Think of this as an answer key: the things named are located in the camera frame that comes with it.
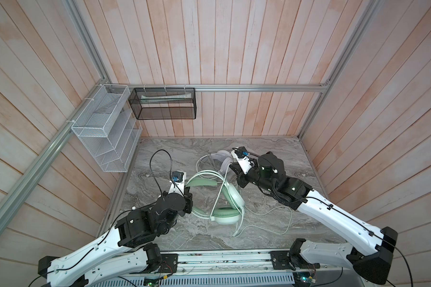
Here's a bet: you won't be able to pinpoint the white wire mesh shelf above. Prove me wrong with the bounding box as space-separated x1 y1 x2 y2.
72 84 142 173

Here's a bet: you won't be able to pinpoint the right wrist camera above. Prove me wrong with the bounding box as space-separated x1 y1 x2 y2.
231 147 255 175

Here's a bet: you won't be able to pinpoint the black mesh basket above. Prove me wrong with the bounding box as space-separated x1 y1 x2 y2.
128 87 197 120

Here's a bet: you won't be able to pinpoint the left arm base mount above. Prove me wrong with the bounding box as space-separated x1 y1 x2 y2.
141 243 178 274

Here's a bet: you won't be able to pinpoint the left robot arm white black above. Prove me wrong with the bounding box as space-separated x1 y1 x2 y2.
38 187 193 287

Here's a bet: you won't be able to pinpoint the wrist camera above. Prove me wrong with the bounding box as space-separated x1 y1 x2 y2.
231 147 255 175
168 171 186 196

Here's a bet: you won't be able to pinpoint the aluminium frame bar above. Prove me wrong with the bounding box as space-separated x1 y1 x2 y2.
113 84 329 93

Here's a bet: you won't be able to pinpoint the white headphones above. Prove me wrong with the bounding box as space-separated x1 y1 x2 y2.
195 150 235 179

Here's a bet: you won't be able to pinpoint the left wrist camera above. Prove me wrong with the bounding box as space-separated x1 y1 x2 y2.
168 171 186 196

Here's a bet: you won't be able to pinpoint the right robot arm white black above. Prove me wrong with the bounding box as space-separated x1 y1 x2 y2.
230 147 398 285

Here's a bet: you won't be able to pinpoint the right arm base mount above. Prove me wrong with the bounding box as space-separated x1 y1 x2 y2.
269 239 320 271

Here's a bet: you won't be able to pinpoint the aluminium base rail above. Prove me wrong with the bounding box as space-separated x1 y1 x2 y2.
106 249 371 287

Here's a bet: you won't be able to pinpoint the green headphones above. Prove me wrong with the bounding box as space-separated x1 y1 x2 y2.
186 170 245 226

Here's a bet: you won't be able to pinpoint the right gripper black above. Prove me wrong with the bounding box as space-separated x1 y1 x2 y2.
230 160 277 195

